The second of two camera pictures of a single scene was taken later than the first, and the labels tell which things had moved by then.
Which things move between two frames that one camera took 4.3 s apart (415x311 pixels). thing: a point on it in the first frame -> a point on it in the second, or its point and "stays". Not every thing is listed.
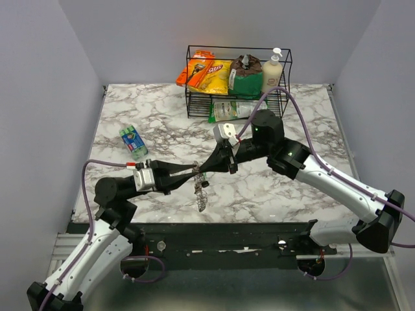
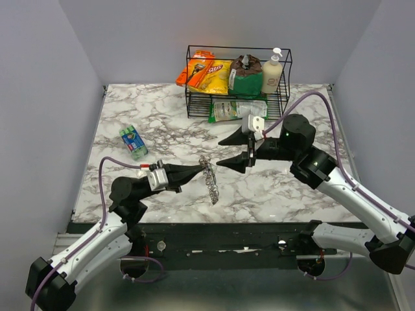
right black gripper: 222,159 -> 241,161
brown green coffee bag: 246,78 stays
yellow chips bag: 216,79 stays
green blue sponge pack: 133,142 stays
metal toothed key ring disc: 201,194 -> 210,178
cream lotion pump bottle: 272,72 stays
